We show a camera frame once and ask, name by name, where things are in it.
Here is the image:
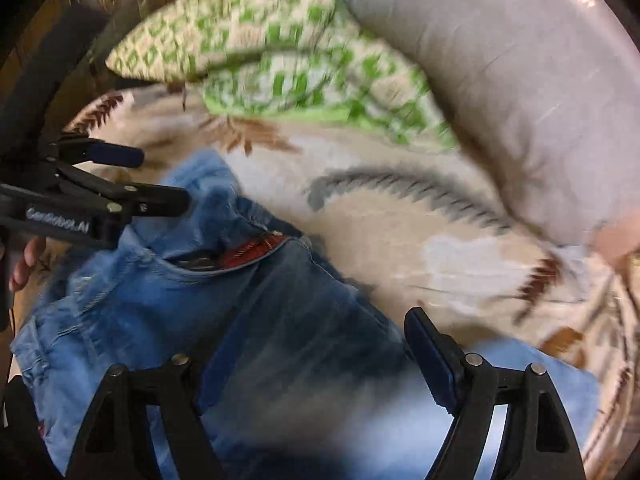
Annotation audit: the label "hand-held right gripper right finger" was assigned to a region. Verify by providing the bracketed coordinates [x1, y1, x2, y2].
[403, 306, 587, 480]

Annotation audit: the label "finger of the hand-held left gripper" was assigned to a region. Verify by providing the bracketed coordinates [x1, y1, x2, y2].
[54, 166, 192, 222]
[49, 131, 147, 169]

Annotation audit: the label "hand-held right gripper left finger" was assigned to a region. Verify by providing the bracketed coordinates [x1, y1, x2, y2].
[65, 310, 251, 480]

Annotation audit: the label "blue denim pants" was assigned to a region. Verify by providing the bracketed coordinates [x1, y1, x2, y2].
[10, 149, 602, 480]

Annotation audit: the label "person's left hand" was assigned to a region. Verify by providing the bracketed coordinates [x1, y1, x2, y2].
[9, 236, 49, 294]

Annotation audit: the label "dark rounded object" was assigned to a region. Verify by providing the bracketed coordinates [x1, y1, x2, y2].
[0, 7, 118, 161]

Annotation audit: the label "leaf printed blanket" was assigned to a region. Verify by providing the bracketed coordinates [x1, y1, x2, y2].
[64, 84, 640, 480]

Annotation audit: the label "green patterned cloth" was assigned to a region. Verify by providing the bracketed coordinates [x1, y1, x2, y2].
[105, 0, 457, 155]

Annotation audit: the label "person's dark clothing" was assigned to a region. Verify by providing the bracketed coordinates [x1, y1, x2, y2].
[0, 380, 68, 480]

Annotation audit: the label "grey pillow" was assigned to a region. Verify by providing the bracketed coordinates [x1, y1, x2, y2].
[339, 0, 640, 267]

